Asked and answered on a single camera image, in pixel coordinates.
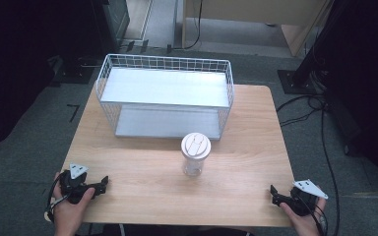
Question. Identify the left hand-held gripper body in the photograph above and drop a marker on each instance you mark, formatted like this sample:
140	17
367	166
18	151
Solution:
74	183

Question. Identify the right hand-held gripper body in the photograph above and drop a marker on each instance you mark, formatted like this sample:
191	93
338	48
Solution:
303	196

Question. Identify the clear cup with white lid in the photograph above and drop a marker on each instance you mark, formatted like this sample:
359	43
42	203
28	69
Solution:
195	149

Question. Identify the person's right hand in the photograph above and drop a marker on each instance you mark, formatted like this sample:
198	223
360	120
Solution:
303	221

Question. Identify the person's left hand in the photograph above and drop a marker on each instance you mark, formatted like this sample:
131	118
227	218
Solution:
68	213

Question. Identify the dark cabinet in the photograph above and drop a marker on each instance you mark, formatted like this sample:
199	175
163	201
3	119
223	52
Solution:
111	23

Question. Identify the light wooden desk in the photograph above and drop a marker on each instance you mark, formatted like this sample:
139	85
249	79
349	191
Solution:
259	13

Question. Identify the dark stand base plate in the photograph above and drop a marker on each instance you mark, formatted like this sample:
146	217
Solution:
75	70

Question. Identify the black stand with base plate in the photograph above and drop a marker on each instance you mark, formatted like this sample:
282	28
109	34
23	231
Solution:
303	70

